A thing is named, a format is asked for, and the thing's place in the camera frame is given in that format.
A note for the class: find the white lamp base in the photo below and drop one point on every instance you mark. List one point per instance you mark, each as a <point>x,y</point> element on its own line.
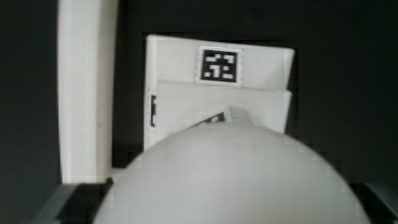
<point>209,79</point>

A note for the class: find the white lamp bulb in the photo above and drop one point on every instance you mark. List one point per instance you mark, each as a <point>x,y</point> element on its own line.
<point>229,174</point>

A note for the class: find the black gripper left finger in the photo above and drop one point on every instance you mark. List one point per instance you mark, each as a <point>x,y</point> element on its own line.
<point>72,204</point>

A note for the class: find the white L-shaped fence wall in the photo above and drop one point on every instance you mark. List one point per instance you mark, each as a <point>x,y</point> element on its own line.
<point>85,57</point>

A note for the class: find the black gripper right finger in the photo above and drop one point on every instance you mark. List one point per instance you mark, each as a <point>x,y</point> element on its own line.
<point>378,200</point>

